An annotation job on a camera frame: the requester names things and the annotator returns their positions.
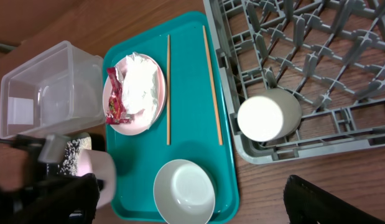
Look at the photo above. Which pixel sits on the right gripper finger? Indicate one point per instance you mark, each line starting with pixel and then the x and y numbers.
pixel 306 203

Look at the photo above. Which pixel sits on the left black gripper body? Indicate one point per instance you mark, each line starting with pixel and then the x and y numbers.
pixel 55 200

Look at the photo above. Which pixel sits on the pile of rice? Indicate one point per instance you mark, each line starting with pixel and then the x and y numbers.
pixel 69 165

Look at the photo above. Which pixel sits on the pink small bowl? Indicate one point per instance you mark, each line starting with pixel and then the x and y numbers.
pixel 102 166

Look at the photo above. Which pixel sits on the white plastic cup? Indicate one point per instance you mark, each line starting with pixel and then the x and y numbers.
pixel 271 115

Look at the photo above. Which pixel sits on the red snack wrapper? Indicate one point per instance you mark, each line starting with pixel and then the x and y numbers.
pixel 116 113

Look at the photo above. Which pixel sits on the wooden chopstick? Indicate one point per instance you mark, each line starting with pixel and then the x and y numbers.
pixel 213 89
pixel 168 92

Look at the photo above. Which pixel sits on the pink round plate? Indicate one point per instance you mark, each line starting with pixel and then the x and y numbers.
pixel 136 127

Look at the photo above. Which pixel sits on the white tissue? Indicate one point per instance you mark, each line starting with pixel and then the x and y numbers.
pixel 140 88

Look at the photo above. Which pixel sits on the grey bowl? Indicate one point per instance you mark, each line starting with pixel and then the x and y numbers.
pixel 184 193

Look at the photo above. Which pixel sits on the clear plastic bin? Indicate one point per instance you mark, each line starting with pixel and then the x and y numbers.
pixel 57 91

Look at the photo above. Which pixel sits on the teal plastic tray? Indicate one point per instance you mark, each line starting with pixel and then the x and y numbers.
pixel 193 126

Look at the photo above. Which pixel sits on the grey dish rack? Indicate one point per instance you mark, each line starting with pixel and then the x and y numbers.
pixel 330 55

